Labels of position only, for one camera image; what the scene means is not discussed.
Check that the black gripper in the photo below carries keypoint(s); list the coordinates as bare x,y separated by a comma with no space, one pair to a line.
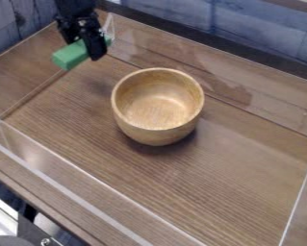
72,12

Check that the green rectangular block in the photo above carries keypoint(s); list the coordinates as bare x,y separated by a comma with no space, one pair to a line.
70,55

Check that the round wooden bowl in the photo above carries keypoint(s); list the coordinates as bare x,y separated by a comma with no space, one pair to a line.
157,104

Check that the clear acrylic front barrier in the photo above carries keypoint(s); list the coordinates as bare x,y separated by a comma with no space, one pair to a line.
77,200

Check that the clear acrylic corner bracket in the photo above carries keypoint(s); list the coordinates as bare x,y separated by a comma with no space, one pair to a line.
109,29

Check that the black metal mount with bolt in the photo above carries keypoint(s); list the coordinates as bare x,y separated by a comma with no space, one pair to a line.
39,232

